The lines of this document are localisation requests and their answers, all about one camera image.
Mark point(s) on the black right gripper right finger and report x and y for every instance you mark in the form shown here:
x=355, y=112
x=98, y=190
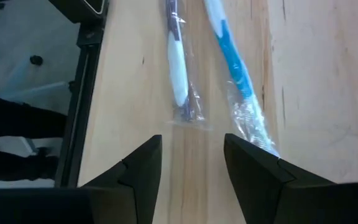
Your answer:
x=259, y=183

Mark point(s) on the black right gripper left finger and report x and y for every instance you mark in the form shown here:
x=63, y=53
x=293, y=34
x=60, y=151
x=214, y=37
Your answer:
x=135, y=186

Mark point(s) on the blue white toothbrush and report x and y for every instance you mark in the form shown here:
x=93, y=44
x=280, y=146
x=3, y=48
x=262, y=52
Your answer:
x=233, y=65

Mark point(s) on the purple white wrapped toothbrush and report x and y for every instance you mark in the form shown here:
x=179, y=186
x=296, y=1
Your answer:
x=177, y=68

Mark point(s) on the black horizontal bar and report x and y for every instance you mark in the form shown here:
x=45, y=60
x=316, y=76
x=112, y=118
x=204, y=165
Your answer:
x=11, y=165
x=11, y=115

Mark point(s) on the black round knob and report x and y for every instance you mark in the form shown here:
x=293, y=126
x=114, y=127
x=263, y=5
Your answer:
x=36, y=60

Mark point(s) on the black box silver edge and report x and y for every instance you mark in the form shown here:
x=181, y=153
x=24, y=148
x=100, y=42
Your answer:
x=73, y=9

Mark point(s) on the black aluminium table frame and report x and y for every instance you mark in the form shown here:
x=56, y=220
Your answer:
x=79, y=109

